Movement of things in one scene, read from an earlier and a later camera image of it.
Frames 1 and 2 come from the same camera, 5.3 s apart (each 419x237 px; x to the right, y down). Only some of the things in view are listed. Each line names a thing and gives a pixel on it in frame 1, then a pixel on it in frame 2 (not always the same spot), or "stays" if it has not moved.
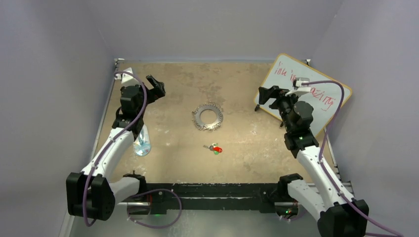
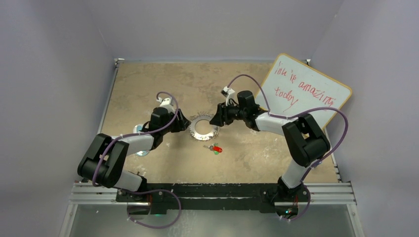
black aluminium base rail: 213,196 stays
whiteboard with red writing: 325,100 stays
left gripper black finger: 158,90 -> 181,122
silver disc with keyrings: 200,125 -> 215,129
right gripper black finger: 265,94 -> 219,118
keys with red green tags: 215,147 stays
